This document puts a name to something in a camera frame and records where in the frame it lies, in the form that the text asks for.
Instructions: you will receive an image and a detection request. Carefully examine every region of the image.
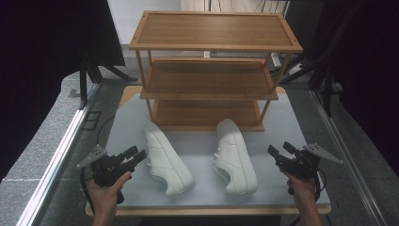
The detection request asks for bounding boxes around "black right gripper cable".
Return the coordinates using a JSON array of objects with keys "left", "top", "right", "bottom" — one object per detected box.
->
[{"left": 313, "top": 168, "right": 327, "bottom": 202}]

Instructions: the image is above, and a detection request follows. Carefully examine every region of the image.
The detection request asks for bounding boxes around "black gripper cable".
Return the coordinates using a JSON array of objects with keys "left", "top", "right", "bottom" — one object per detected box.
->
[
  {"left": 79, "top": 167, "right": 96, "bottom": 215},
  {"left": 313, "top": 168, "right": 327, "bottom": 202}
]

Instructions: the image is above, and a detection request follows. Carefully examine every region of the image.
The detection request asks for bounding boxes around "person's left hand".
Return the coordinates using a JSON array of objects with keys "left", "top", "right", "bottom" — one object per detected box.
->
[{"left": 86, "top": 171, "right": 133, "bottom": 215}]

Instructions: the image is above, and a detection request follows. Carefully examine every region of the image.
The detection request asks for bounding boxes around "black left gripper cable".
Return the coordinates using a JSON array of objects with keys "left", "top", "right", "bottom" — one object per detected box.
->
[{"left": 79, "top": 167, "right": 96, "bottom": 215}]

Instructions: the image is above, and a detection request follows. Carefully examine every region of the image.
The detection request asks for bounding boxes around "white sneaker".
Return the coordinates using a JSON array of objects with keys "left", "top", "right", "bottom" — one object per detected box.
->
[
  {"left": 213, "top": 118, "right": 259, "bottom": 195},
  {"left": 142, "top": 121, "right": 196, "bottom": 198}
]

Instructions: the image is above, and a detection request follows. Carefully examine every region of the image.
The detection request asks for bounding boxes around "white power strip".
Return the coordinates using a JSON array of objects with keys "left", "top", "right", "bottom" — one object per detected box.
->
[{"left": 270, "top": 52, "right": 282, "bottom": 69}]

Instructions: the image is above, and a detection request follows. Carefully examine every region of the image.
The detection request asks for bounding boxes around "black floor cable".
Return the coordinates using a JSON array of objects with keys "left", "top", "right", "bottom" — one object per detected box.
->
[{"left": 96, "top": 114, "right": 117, "bottom": 146}]

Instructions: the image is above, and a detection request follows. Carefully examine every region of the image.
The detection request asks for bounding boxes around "aluminium rail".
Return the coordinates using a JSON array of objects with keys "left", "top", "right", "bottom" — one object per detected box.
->
[
  {"left": 310, "top": 89, "right": 391, "bottom": 226},
  {"left": 16, "top": 82, "right": 102, "bottom": 226}
]

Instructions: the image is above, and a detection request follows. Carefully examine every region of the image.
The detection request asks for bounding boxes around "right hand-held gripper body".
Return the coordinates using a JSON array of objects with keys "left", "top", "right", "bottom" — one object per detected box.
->
[{"left": 279, "top": 142, "right": 343, "bottom": 180}]

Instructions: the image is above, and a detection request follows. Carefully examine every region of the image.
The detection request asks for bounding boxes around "black curtain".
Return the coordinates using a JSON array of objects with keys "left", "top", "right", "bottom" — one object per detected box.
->
[
  {"left": 0, "top": 0, "right": 126, "bottom": 183},
  {"left": 309, "top": 0, "right": 399, "bottom": 178}
]

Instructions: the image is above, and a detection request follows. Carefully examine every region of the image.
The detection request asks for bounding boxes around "wooden three-tier shoe rack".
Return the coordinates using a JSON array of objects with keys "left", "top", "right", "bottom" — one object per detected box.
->
[{"left": 128, "top": 9, "right": 304, "bottom": 133}]

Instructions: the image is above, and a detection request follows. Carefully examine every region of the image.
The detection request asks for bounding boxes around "black metal stand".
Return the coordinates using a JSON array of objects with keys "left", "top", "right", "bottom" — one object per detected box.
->
[
  {"left": 278, "top": 46, "right": 344, "bottom": 118},
  {"left": 78, "top": 48, "right": 139, "bottom": 111}
]

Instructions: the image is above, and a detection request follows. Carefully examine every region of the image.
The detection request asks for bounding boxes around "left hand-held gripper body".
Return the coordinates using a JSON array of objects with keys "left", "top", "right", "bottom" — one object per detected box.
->
[{"left": 76, "top": 144, "right": 136, "bottom": 187}]

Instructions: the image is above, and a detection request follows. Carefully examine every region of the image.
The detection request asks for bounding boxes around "person's right hand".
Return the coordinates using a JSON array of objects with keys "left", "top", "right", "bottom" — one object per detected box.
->
[{"left": 279, "top": 169, "right": 317, "bottom": 206}]

